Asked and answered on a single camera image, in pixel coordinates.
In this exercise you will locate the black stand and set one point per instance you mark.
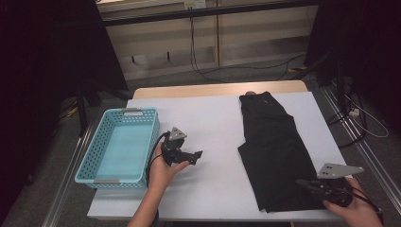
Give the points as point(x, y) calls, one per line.
point(339, 78)
point(82, 107)

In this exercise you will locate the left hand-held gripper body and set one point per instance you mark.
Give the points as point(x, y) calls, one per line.
point(173, 149)

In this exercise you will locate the wooden table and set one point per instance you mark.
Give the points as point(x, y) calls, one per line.
point(205, 89)

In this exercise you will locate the metal floor rail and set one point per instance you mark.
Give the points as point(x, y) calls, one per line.
point(378, 157)
point(66, 176)

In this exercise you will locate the light blue perforated basket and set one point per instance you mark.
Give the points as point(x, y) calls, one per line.
point(123, 148)

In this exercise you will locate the small black hook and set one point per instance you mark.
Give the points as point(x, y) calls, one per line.
point(133, 59)
point(168, 56)

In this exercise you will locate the black curtain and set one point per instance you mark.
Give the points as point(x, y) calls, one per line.
point(362, 47)
point(38, 78)

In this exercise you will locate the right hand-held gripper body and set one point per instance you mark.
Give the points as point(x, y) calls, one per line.
point(334, 189)

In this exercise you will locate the white wall socket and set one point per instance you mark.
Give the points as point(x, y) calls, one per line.
point(195, 4)

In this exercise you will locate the person's left hand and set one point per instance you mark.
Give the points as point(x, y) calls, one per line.
point(164, 176)

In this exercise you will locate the black pants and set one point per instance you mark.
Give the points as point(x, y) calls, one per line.
point(274, 151)

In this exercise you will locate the brown table grommet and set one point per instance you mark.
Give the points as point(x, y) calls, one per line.
point(250, 92)

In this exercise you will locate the long beige desk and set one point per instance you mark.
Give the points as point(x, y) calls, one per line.
point(205, 12)

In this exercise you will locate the white table sheet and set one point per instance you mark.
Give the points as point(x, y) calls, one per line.
point(205, 110)

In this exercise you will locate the person's right hand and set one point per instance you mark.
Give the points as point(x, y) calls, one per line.
point(359, 211)

